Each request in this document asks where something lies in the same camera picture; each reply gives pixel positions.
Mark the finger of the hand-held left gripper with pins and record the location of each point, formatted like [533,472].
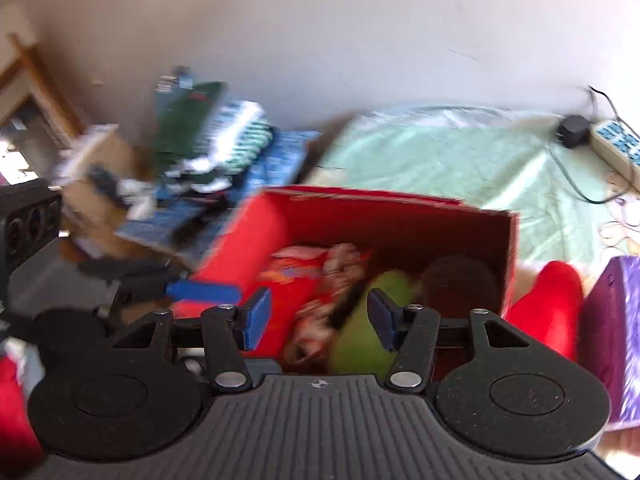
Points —
[137,296]
[200,291]

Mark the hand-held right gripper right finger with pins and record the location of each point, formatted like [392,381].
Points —
[382,322]

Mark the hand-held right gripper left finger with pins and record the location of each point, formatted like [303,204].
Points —
[257,325]

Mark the green soft object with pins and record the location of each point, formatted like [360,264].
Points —
[360,345]

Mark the red snack packet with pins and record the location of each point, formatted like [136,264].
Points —
[295,280]

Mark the red white patterned packet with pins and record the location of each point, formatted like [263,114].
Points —
[345,260]

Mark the red cardboard box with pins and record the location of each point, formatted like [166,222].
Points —
[400,220]

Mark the black flat device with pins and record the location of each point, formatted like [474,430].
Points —
[195,220]

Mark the cardboard boxes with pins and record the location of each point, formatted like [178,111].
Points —
[105,160]

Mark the blue checked cloth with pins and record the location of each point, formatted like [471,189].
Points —
[280,160]

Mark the pile of folded clothes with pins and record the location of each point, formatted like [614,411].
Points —
[185,125]

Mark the red plush pillow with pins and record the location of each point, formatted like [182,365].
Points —
[550,305]

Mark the red cloth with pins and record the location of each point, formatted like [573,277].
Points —
[15,420]

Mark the light green quilt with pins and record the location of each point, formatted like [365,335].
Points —
[450,160]

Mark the purple tissue box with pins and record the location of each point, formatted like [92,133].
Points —
[615,340]

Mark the black power adapter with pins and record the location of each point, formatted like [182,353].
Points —
[574,131]

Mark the white power strip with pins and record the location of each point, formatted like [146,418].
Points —
[617,145]

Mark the wooden frame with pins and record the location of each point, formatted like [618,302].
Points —
[45,90]

